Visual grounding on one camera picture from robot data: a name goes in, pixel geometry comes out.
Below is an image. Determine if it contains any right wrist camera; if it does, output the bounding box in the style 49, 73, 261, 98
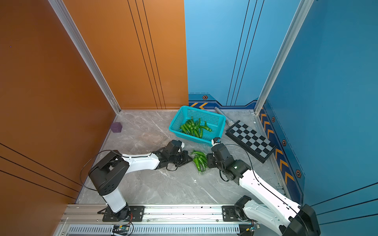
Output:
211, 137, 221, 147

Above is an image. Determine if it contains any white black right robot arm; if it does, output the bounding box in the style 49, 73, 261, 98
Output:
207, 143, 321, 236

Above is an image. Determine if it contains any grey cylinder rod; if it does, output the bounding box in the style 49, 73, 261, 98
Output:
214, 107, 234, 126

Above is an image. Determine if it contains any purple embossed cube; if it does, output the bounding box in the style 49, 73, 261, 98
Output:
110, 122, 123, 133

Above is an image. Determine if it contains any teal plastic mesh basket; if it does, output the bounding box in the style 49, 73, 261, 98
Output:
169, 106, 225, 146

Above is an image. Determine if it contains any aluminium corner post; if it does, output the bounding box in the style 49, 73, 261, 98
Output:
254, 0, 314, 115
48, 0, 121, 114

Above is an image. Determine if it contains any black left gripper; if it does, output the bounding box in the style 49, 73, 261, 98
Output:
169, 150, 195, 167

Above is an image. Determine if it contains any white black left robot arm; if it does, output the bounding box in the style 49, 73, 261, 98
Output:
88, 148, 193, 222

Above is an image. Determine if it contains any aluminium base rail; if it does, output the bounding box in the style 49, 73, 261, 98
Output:
58, 203, 305, 236

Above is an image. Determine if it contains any black white chessboard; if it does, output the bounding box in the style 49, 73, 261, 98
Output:
225, 121, 276, 163

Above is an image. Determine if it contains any clear pepper container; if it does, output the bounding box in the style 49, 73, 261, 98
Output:
190, 149, 210, 173

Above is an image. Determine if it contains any aluminium corner post left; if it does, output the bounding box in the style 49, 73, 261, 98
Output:
48, 0, 121, 114

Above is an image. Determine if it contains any aluminium corner post right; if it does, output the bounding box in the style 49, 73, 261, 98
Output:
254, 0, 314, 115

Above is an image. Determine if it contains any small green pepper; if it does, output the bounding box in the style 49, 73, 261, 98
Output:
200, 122, 212, 132

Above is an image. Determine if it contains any small circuit board right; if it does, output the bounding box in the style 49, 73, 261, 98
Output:
251, 224, 260, 231

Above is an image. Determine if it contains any green circuit board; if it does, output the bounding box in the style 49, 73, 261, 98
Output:
112, 225, 131, 236

